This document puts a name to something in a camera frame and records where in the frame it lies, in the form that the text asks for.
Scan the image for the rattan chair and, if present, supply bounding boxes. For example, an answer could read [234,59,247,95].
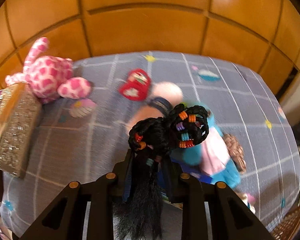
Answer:
[271,206,300,240]

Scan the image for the wooden wardrobe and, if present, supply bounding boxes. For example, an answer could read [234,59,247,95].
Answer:
[0,0,300,97]

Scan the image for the silver embossed tissue box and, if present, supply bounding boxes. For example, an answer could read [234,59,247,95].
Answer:
[0,83,42,178]

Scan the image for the blue plush bear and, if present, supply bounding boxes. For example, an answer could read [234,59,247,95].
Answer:
[171,102,241,189]

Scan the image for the pink white spotted plush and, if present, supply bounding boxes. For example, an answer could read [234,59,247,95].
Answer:
[5,37,91,104]

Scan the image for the red small sock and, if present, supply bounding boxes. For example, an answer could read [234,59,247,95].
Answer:
[118,68,151,101]

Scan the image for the pink towel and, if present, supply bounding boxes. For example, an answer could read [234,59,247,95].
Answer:
[126,82,183,134]

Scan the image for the white socks blue band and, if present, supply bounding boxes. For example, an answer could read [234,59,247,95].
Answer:
[236,192,256,214]

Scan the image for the brown satin scrunchie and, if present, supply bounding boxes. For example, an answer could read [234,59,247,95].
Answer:
[223,134,247,174]

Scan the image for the black braided hair wig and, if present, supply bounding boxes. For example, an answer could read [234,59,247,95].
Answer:
[114,103,209,239]

